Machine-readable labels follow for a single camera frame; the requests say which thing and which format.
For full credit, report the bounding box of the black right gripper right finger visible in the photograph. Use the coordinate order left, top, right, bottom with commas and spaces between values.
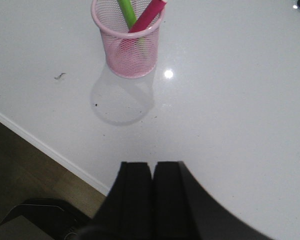
153, 161, 268, 240

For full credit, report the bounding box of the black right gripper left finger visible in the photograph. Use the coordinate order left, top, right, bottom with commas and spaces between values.
76, 162, 153, 240

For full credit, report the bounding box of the pink highlighter pen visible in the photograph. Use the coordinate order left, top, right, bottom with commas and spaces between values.
119, 0, 167, 52

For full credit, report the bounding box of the green highlighter pen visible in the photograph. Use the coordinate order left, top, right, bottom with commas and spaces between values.
117, 0, 150, 57

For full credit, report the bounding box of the pink mesh pen holder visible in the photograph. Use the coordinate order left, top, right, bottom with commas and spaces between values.
90, 0, 167, 79

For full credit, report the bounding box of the black base under table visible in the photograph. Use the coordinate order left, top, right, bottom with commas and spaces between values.
0, 198, 91, 240

